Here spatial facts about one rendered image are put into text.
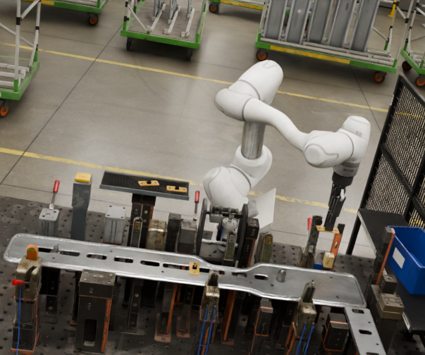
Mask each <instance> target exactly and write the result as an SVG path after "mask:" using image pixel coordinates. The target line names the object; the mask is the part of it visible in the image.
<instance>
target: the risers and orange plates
mask: <svg viewBox="0 0 425 355"><path fill-rule="evenodd" d="M119 285H120V283H119V282H115V286H114V290H113V297H112V300H111V311H110V317H109V329H108V330H109V331H114V328H115V323H116V315H117V307H118V296H119ZM261 299H262V298H261V297H258V296H255V295H254V296H253V297H252V303H251V306H250V312H249V315H248V319H247V323H246V326H245V339H246V340H252V338H253V334H254V322H255V319H256V316H257V311H258V310H259V305H260V301H261ZM215 321H216V322H215V323H213V326H212V329H211V336H210V340H209V343H210V344H213V342H214V336H215V332H216V326H217V323H218V308H217V311H216V317H215Z"/></svg>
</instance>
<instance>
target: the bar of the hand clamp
mask: <svg viewBox="0 0 425 355"><path fill-rule="evenodd" d="M322 219H323V217H322V216H321V215H315V214H313V217H312V223H311V227H310V230H309V236H308V240H307V245H306V248H307V252H306V254H305V256H307V254H308V251H309V245H312V246H313V249H312V250H313V252H312V256H314V254H315V251H316V245H317V241H318V238H319V232H320V231H318V230H317V228H316V226H317V225H320V226H321V224H322V223H323V221H322Z"/></svg>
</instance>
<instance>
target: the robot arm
mask: <svg viewBox="0 0 425 355"><path fill-rule="evenodd" d="M282 79H283V71H282V69H281V67H280V66H279V65H278V64H277V63H276V62H274V61H268V60H266V61H261V62H259V63H257V64H255V65H253V66H252V67H251V68H250V69H249V70H247V71H246V72H245V73H244V74H243V75H242V76H241V77H240V78H239V80H238V81H237V82H236V83H234V84H233V85H231V86H230V87H229V88H228V89H222V90H221V91H219V92H218V93H217V95H216V96H215V100H214V101H215V104H216V106H217V107H218V110H219V111H220V112H222V113H223V114H225V115H226V116H228V117H230V118H233V119H236V120H239V121H244V123H243V131H242V144H241V145H240V146H239V147H238V148H237V150H236V152H235V155H234V157H233V160H232V163H231V164H230V165H229V166H228V167H227V168H225V167H217V168H213V169H211V170H210V171H209V172H208V173H207V174H206V175H205V176H204V179H203V187H204V191H205V193H206V196H207V198H208V199H209V201H210V202H211V204H220V205H222V207H224V208H228V207H231V208H234V209H236V208H238V210H239V214H238V215H241V211H242V206H243V204H247V205H248V210H249V213H248V218H254V217H256V216H258V215H259V212H258V210H257V207H256V205H255V204H256V201H255V200H254V199H253V200H251V201H250V200H249V199H248V198H247V195H248V192H249V190H250V189H252V188H253V186H255V185H256V184H257V183H258V182H259V181H260V180H261V179H262V178H263V177H264V176H265V174H266V173H267V172H268V171H269V169H270V167H271V164H272V155H271V152H270V151H269V149H268V148H267V147H265V146H264V145H263V143H264V133H265V127H266V125H271V126H274V127H275V128H276V129H277V130H278V131H279V132H280V133H281V134H282V135H283V136H284V138H285V139H286V140H287V141H288V142H289V143H291V144H292V145H293V146H295V147H297V148H298V149H300V150H302V151H303V152H304V157H305V160H306V161H307V162H308V164H309V165H311V166H314V167H316V168H328V167H331V166H333V175H332V181H333V182H332V188H331V194H330V197H329V201H328V206H329V207H328V213H327V215H326V219H325V222H324V227H325V230H328V231H333V228H334V225H335V220H336V218H337V217H339V215H340V212H341V209H342V207H343V204H344V201H345V200H346V197H344V194H345V192H346V187H347V186H350V185H351V184H352V181H353V178H354V176H355V175H356V174H357V171H358V169H359V165H360V162H361V160H362V157H363V156H364V154H365V152H366V150H367V146H368V143H369V138H370V132H371V127H370V123H369V121H368V120H366V119H365V118H362V117H359V116H350V117H349V118H348V119H347V120H346V121H345V122H344V123H343V126H342V127H341V129H339V131H337V132H326V131H318V130H314V131H312V132H311V133H310V134H307V133H303V132H300V131H299V130H298V129H297V128H296V127H295V126H294V124H293V123H292V122H291V120H290V119H289V118H288V117H287V116H286V115H285V114H283V113H281V112H280V111H278V110H276V109H274V108H272V107H270V106H269V105H270V104H271V102H272V101H273V98H274V97H275V94H276V92H277V90H278V87H279V86H280V84H281V82H282Z"/></svg>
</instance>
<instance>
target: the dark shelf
mask: <svg viewBox="0 0 425 355"><path fill-rule="evenodd" d="M357 215H358V216H359V219H360V221H361V223H362V226H363V228H364V230H365V233H366V234H367V237H368V239H369V241H370V244H371V246H372V249H373V250H374V253H375V255H376V251H378V248H379V245H380V243H381V239H382V235H383V231H384V229H385V227H388V226H389V225H391V226H406V227H409V226H408V224H407V223H406V221H405V219H404V217H403V216H402V214H399V213H390V212H384V211H375V210H369V209H363V208H359V209H358V211H357ZM383 274H386V275H394V276H395V278H396V280H397V282H398V284H397V287H396V289H395V293H394V295H398V296H400V299H401V301H402V303H403V305H404V310H403V314H402V317H403V319H404V322H405V324H406V326H407V329H408V330H409V333H410V334H411V335H422V336H425V294H410V293H409V292H408V291H407V289H406V288H405V286H404V285H403V284H402V283H401V281H400V280H399V278H398V277H397V275H396V274H395V273H394V272H393V270H392V269H391V267H390V266H389V265H388V263H387V262H386V264H385V266H384V269H383Z"/></svg>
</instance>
